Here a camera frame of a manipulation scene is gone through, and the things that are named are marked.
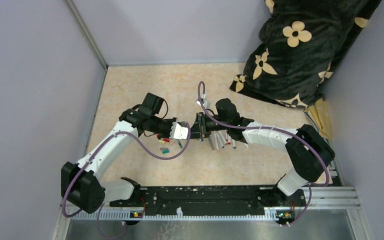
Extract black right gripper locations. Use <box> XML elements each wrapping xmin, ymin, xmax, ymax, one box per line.
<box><xmin>186</xmin><ymin>111</ymin><xmax>231</xmax><ymax>140</ymax></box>

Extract red white marker pen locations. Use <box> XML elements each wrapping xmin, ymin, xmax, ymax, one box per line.
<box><xmin>214</xmin><ymin>132</ymin><xmax>220</xmax><ymax>152</ymax></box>

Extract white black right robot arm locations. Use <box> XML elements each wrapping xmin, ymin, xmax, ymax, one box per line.
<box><xmin>190</xmin><ymin>98</ymin><xmax>335</xmax><ymax>206</ymax></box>

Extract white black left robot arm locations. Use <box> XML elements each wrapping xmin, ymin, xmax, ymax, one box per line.
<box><xmin>61</xmin><ymin>93</ymin><xmax>176</xmax><ymax>218</ymax></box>

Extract yellow cloth bag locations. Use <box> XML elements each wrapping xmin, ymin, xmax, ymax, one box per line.
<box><xmin>304</xmin><ymin>98</ymin><xmax>333</xmax><ymax>140</ymax></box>

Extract black floral blanket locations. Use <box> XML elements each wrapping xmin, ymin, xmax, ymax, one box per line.
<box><xmin>229</xmin><ymin>0</ymin><xmax>380</xmax><ymax>109</ymax></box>

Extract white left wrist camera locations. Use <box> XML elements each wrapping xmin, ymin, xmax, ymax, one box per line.
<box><xmin>169</xmin><ymin>121</ymin><xmax>189</xmax><ymax>140</ymax></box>

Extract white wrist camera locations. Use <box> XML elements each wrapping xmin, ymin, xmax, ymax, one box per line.
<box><xmin>196</xmin><ymin>93</ymin><xmax>210</xmax><ymax>109</ymax></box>
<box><xmin>169</xmin><ymin>121</ymin><xmax>189</xmax><ymax>140</ymax></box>

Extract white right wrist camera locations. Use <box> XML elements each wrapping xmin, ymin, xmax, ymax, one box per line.
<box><xmin>196</xmin><ymin>93</ymin><xmax>210</xmax><ymax>109</ymax></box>

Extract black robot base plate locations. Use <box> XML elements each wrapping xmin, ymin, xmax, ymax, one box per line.
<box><xmin>109</xmin><ymin>185</ymin><xmax>307</xmax><ymax>217</ymax></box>

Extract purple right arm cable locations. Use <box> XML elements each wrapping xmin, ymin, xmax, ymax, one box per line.
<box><xmin>197</xmin><ymin>81</ymin><xmax>331</xmax><ymax>227</ymax></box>

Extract aluminium frame rail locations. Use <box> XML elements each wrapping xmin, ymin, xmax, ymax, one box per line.
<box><xmin>66</xmin><ymin>144</ymin><xmax>360</xmax><ymax>225</ymax></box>

